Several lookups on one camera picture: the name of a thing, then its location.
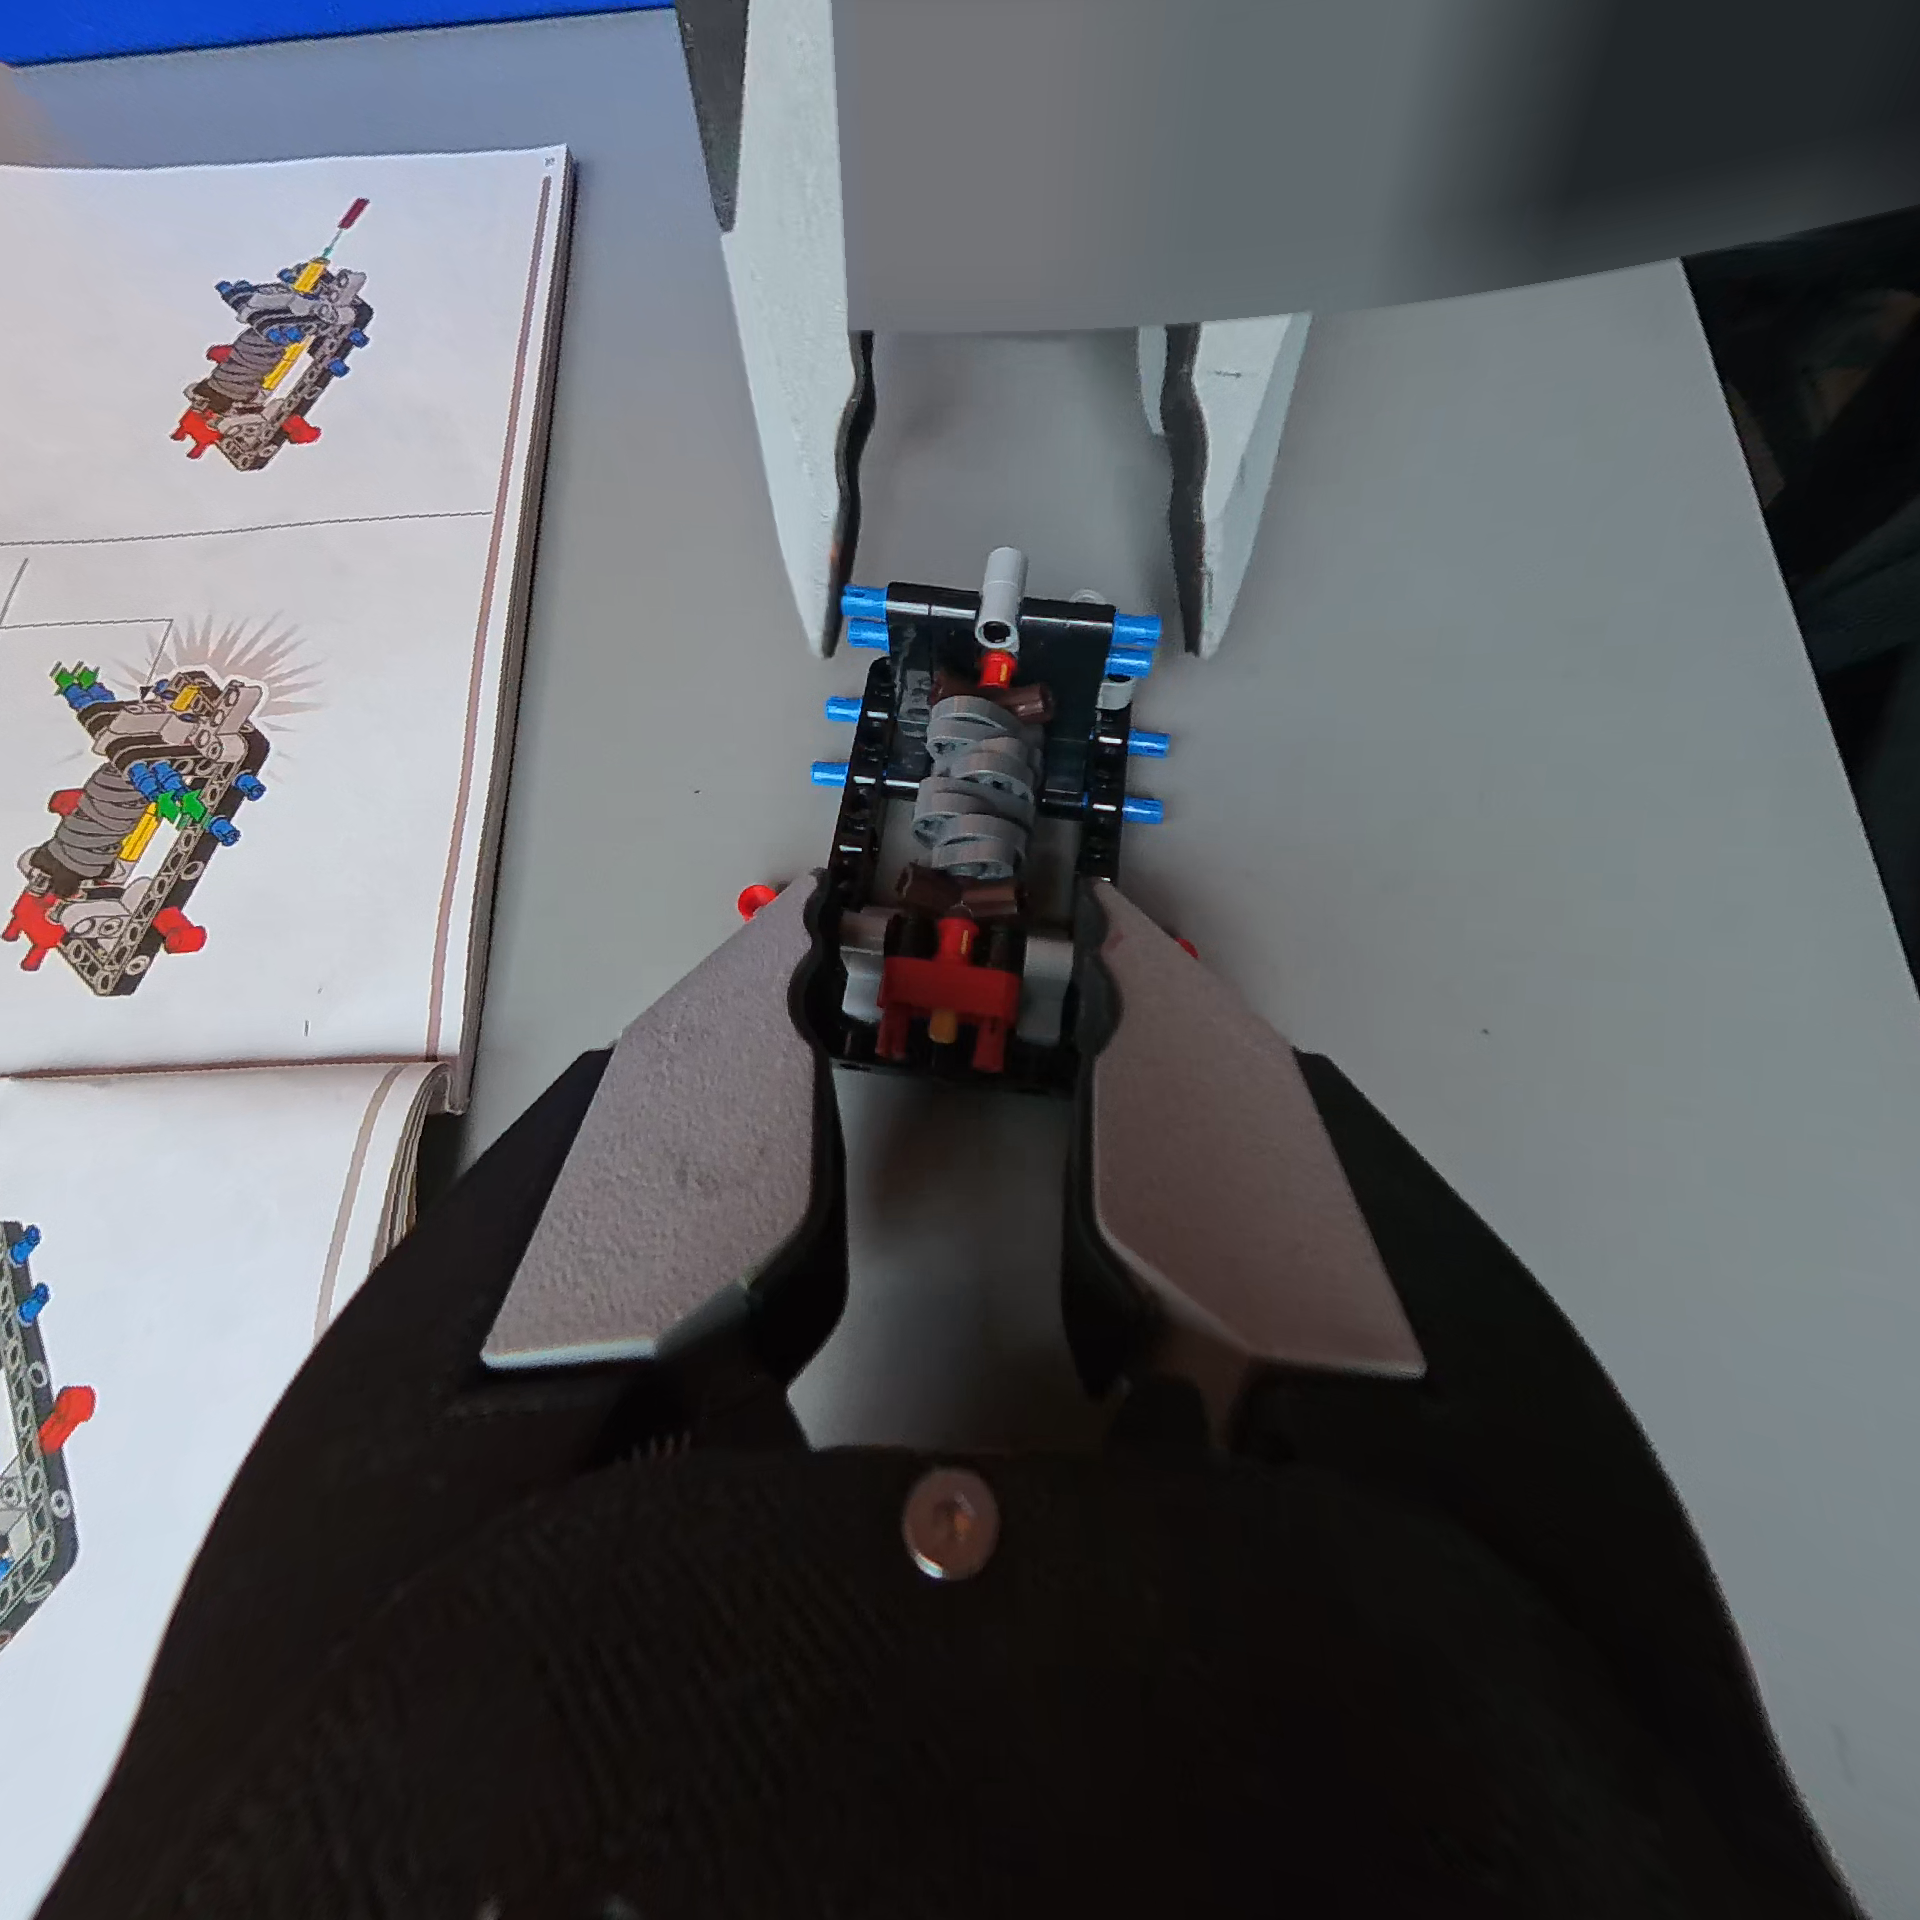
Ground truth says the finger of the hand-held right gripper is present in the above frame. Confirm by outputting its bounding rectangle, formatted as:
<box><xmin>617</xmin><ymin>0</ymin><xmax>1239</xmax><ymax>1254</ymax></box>
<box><xmin>722</xmin><ymin>0</ymin><xmax>879</xmax><ymax>661</ymax></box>
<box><xmin>1139</xmin><ymin>304</ymin><xmax>1316</xmax><ymax>661</ymax></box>

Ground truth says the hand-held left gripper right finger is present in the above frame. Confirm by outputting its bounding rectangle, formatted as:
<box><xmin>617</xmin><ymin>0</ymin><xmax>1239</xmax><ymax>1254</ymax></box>
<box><xmin>1063</xmin><ymin>876</ymin><xmax>1431</xmax><ymax>1403</ymax></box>

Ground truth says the lego instruction booklet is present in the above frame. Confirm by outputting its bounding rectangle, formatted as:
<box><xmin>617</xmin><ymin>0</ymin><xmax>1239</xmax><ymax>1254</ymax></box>
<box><xmin>0</xmin><ymin>145</ymin><xmax>580</xmax><ymax>1915</ymax></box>

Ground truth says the blue plastic bin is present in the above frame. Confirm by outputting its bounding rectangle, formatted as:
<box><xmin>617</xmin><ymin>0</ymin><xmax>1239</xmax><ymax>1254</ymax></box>
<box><xmin>0</xmin><ymin>0</ymin><xmax>676</xmax><ymax>69</ymax></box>

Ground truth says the black lego frame assembly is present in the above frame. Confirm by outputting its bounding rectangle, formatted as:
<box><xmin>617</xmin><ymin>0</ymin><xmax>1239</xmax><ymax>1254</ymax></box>
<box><xmin>740</xmin><ymin>543</ymin><xmax>1199</xmax><ymax>1103</ymax></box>

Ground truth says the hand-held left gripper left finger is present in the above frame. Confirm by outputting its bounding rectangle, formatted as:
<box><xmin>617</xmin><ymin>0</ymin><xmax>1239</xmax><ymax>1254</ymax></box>
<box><xmin>478</xmin><ymin>865</ymin><xmax>854</xmax><ymax>1395</ymax></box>

